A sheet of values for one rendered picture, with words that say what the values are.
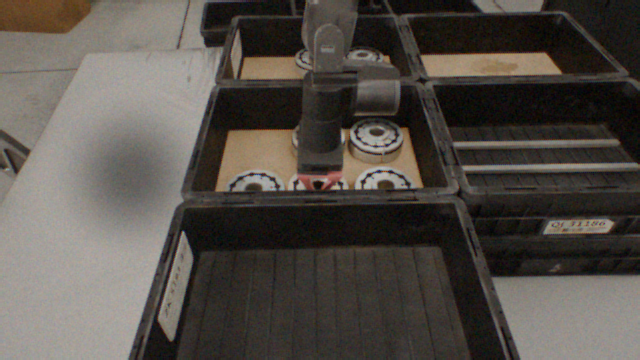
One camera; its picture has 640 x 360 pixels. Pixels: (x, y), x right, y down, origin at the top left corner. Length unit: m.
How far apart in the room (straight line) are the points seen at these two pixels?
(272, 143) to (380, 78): 0.34
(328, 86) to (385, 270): 0.28
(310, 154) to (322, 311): 0.22
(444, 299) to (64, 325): 0.61
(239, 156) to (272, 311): 0.33
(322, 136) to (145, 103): 0.76
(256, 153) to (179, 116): 0.41
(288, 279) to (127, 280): 0.34
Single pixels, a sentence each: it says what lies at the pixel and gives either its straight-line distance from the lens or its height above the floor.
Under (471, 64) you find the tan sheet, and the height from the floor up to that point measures 0.83.
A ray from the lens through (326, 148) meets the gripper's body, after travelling 0.60.
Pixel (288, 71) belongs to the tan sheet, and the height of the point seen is 0.83.
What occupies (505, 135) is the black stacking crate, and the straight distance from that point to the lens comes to 0.93.
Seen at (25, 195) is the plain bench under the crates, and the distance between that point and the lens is 1.11.
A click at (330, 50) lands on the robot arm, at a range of 0.53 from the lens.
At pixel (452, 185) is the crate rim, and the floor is 0.93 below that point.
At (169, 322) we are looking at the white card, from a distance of 0.56.
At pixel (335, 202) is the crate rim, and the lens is 0.59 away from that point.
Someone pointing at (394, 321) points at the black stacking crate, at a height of 0.83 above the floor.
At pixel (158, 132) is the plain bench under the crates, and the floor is 0.70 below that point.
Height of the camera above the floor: 1.36
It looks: 45 degrees down
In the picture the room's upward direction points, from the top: straight up
